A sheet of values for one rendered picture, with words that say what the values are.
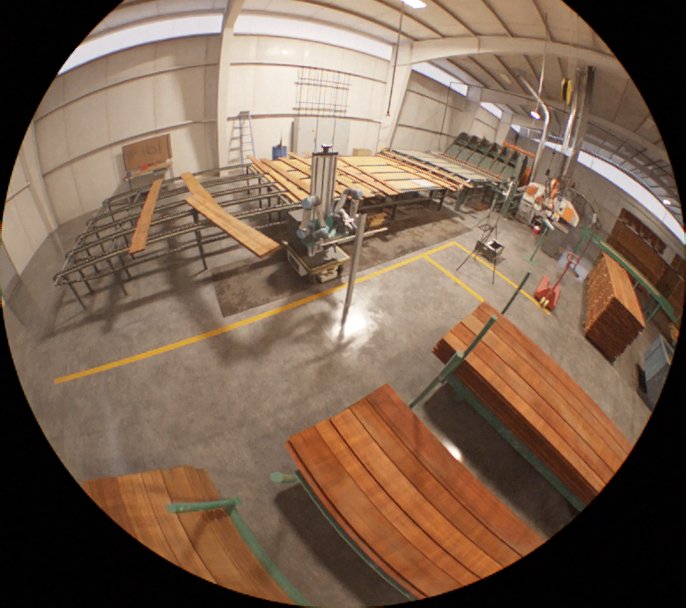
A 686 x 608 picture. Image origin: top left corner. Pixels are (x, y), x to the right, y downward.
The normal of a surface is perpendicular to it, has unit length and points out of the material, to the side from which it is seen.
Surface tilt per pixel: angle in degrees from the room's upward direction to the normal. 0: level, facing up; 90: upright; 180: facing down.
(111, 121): 90
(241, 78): 87
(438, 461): 0
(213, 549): 0
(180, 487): 0
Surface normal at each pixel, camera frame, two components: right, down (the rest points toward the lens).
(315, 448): 0.11, -0.79
